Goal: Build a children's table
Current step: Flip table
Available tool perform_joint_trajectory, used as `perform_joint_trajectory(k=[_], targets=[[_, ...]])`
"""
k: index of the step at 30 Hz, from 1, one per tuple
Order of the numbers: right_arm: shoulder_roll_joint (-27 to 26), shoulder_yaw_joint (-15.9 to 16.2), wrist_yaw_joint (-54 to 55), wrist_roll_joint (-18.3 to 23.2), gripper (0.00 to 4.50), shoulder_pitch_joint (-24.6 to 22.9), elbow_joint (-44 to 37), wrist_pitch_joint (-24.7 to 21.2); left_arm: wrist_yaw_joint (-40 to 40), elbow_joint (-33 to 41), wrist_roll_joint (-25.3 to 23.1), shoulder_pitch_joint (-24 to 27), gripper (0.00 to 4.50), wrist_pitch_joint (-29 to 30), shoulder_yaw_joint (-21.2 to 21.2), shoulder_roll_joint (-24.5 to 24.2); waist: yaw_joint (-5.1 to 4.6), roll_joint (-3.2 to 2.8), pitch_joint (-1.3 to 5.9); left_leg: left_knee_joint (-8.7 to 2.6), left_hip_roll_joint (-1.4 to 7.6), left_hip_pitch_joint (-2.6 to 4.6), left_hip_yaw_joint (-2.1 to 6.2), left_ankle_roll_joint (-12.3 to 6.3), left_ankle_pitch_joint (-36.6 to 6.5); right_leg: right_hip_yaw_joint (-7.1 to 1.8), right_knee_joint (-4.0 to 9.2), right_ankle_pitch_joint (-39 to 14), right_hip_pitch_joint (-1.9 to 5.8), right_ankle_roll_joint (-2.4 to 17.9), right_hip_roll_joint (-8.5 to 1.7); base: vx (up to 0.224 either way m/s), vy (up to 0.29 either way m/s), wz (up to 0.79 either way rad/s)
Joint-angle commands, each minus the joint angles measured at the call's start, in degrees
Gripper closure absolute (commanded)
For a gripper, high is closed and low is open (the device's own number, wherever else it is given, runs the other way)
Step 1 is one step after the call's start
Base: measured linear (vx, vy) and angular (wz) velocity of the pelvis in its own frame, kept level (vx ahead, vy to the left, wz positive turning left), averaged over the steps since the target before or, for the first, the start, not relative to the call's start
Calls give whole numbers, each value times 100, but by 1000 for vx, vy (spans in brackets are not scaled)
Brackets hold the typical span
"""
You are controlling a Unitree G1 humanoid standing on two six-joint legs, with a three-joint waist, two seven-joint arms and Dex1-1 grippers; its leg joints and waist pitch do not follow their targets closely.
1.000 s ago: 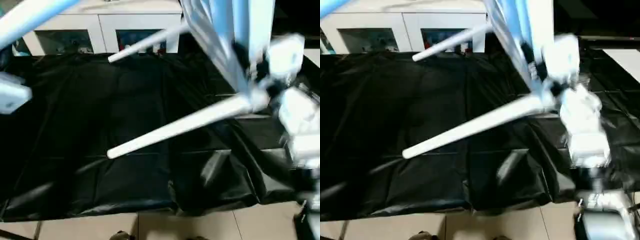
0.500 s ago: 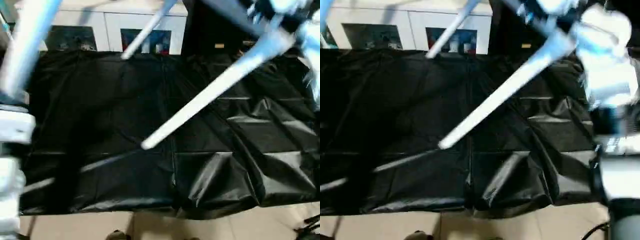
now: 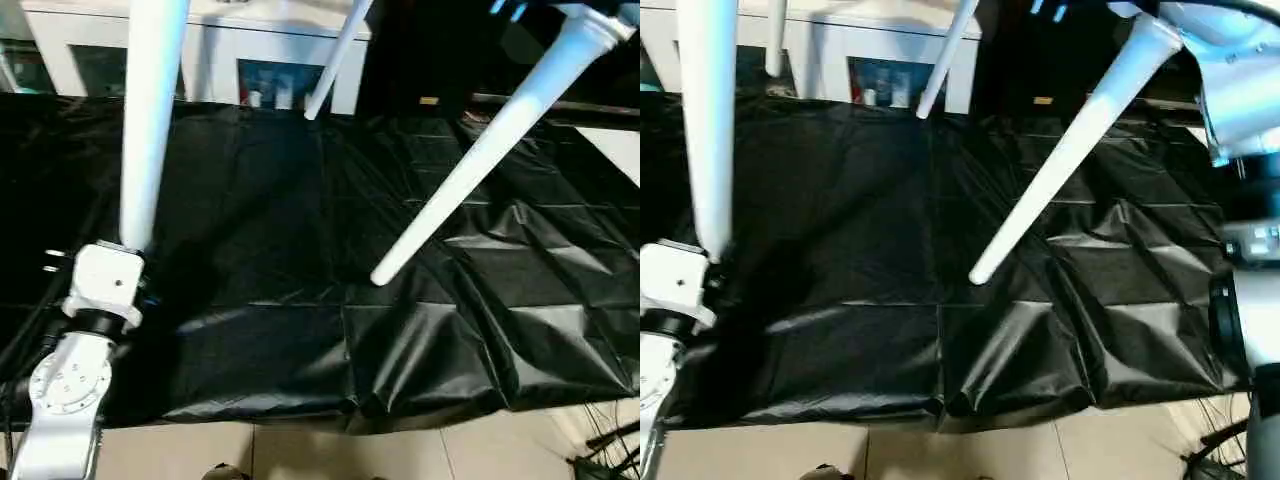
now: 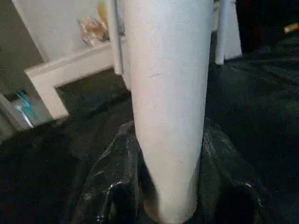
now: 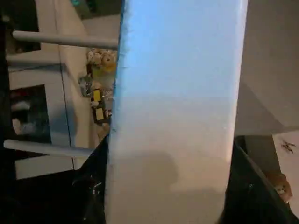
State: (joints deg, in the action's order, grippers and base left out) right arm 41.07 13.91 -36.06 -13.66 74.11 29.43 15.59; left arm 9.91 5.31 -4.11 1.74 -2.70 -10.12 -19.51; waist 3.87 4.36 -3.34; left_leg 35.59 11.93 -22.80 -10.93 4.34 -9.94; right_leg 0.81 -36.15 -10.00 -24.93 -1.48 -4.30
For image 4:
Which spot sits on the teal and white pole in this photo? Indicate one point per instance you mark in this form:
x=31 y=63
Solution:
x=24 y=108

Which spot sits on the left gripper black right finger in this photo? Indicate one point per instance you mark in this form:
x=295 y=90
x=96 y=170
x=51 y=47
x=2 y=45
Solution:
x=229 y=186

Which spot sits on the white plastic table leg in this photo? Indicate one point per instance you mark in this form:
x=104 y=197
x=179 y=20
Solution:
x=222 y=28
x=168 y=93
x=115 y=32

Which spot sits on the small yellow tag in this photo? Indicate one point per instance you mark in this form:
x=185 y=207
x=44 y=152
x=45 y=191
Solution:
x=291 y=28

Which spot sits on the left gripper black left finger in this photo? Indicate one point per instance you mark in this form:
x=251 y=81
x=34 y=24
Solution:
x=112 y=186

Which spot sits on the black plastic mat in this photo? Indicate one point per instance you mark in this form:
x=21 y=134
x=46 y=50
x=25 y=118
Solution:
x=261 y=116

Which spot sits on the beige plush toy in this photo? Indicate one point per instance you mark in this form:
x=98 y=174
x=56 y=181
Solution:
x=93 y=30

